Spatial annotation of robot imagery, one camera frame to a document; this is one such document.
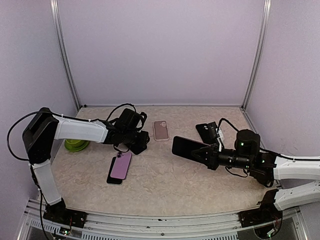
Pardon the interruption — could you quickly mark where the face-up phone under stack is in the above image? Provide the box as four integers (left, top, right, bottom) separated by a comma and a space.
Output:
106, 156, 123, 185

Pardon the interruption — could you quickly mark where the left aluminium frame post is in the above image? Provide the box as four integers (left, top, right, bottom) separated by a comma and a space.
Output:
50, 0, 82, 111

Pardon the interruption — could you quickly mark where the purple phone on stack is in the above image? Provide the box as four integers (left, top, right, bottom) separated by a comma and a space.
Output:
110, 152, 132, 180

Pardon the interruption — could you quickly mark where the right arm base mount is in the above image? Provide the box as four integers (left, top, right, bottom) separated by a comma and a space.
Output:
238, 189, 283, 228

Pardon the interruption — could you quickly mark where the aluminium frame post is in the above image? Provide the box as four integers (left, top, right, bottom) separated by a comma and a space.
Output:
50, 0, 82, 111
241, 0, 272, 112

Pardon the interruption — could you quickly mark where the green bowl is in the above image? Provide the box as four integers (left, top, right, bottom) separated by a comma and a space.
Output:
64, 139, 87, 149

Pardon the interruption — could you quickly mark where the purple phone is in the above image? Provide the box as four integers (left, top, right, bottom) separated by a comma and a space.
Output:
171, 136, 209, 163
110, 152, 132, 180

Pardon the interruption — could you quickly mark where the green plate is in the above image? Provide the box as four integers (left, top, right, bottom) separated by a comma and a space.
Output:
65, 140, 90, 152

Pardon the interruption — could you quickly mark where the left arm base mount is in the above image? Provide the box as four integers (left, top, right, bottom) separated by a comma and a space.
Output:
43, 200, 88, 229

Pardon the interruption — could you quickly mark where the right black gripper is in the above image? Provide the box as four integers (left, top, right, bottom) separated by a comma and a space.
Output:
192, 142, 253, 171

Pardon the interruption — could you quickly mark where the black phone case right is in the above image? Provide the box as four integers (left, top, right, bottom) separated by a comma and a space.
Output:
195, 123, 216, 145

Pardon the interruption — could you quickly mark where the front aluminium rail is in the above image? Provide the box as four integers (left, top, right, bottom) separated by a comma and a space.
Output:
17, 197, 308, 240

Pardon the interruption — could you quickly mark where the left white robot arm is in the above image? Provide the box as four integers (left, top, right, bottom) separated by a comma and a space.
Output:
6, 103, 150, 223

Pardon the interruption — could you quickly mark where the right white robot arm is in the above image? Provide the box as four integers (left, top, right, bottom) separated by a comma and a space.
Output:
191, 122, 320, 222

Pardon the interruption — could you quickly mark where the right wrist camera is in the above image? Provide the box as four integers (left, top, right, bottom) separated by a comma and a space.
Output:
207, 121, 224, 152

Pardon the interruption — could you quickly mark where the dark green mug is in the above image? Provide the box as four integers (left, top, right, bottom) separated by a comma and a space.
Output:
263, 179, 274, 188

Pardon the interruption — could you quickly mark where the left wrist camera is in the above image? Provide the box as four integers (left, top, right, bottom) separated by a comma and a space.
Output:
137, 111, 148, 131

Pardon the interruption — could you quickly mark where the right aluminium frame post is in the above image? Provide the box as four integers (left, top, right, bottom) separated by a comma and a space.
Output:
241, 0, 272, 112

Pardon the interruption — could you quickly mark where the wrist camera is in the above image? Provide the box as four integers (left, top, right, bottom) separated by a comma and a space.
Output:
207, 121, 224, 152
137, 111, 148, 131

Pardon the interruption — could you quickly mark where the pink phone case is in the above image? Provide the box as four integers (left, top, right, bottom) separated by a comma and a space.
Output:
153, 120, 170, 141

